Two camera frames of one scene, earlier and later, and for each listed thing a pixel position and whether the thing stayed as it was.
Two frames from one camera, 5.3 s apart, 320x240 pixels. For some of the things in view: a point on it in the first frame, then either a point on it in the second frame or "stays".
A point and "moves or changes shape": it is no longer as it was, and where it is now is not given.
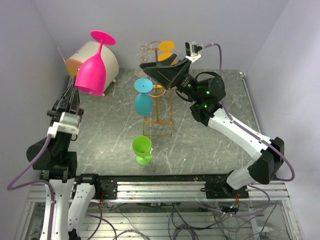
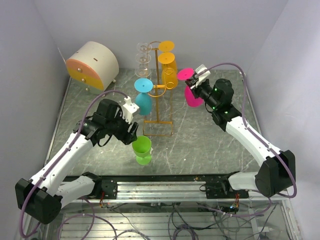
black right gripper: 168,75 -> 195,90
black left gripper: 63,105 -> 126,137
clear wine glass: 140,72 stays
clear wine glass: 144,47 stays
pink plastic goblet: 91,76 moves or changes shape
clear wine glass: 143,57 stays
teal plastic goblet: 143,100 stays
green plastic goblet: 141,146 stays
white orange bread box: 88,49 stays
